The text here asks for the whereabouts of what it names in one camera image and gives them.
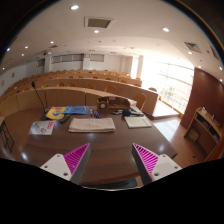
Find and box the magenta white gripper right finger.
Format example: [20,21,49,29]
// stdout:
[132,143,181,185]

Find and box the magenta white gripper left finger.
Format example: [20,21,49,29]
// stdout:
[41,143,91,185]

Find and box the folded beige towel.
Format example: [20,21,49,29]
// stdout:
[69,118,116,133]

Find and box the white notebook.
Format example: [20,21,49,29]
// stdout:
[125,116,151,128]

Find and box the white booklet with red print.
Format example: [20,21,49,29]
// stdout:
[29,120,54,135]

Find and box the black remote control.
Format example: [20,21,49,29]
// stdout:
[60,114,70,123]

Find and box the red and blue small item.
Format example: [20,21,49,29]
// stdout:
[93,110,100,119]

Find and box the yellow book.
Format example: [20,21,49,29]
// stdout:
[46,107,65,120]

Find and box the blue book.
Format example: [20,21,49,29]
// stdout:
[64,106,89,115]

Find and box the black gooseneck microphone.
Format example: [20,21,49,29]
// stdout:
[31,81,49,121]

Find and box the black handheld device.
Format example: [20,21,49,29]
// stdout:
[112,109,144,117]

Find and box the wooden shelf cabinet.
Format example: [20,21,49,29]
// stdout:
[185,107,223,156]

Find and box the wooden chair right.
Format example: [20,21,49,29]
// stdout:
[134,93,146,110]

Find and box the wooden chair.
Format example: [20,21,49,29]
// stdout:
[134,93,146,110]
[105,85,117,94]

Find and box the wooden desk organizer box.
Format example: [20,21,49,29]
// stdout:
[97,96,130,109]

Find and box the curved wooden front bench desk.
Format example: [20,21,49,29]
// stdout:
[0,87,138,118]

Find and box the wooden chair centre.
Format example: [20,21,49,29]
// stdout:
[105,85,117,94]

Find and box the black metal chair frame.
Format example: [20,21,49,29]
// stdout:
[0,118,14,152]

